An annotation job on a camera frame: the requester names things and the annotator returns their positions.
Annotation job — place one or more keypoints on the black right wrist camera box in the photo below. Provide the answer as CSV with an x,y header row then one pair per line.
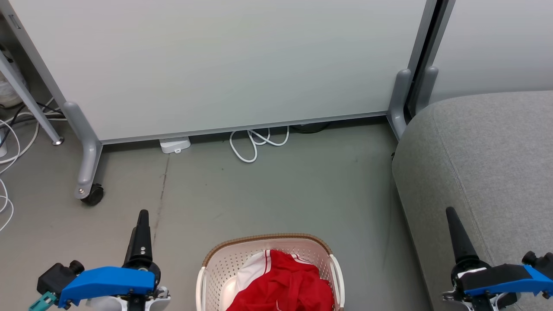
x,y
540,260

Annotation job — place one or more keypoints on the large white partition panel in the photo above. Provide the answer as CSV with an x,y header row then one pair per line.
x,y
216,65

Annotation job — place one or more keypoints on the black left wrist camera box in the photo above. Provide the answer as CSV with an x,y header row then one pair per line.
x,y
56,276

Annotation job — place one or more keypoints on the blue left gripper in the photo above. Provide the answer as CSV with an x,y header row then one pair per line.
x,y
108,280

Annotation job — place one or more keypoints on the grey fabric sofa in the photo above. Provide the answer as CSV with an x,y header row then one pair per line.
x,y
475,151

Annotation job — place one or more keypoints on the white plastic bag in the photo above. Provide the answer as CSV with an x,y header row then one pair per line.
x,y
8,90

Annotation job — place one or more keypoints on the grey partition upright leg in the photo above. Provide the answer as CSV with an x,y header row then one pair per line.
x,y
425,88
398,99

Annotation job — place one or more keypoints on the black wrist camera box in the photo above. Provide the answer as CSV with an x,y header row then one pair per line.
x,y
540,260
56,276

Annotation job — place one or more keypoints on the grey partition foot leg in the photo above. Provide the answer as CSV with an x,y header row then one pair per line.
x,y
88,151

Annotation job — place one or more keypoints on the red garment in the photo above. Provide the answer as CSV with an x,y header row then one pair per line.
x,y
289,285

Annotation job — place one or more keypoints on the black caster wheel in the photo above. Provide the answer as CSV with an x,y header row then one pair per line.
x,y
93,195

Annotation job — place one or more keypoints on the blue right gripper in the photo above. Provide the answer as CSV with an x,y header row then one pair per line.
x,y
497,280

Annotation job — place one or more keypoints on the cream plastic laundry basket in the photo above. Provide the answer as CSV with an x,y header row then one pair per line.
x,y
224,263

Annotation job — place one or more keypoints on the white shirt with red trim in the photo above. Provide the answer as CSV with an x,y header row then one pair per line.
x,y
252,270

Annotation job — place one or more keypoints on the narrow white partition panel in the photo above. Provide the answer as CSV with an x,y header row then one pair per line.
x,y
497,43

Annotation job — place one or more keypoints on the white power adapter box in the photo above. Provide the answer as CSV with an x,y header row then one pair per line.
x,y
175,144

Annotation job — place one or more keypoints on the grey metal table leg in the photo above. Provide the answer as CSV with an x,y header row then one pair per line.
x,y
26,95

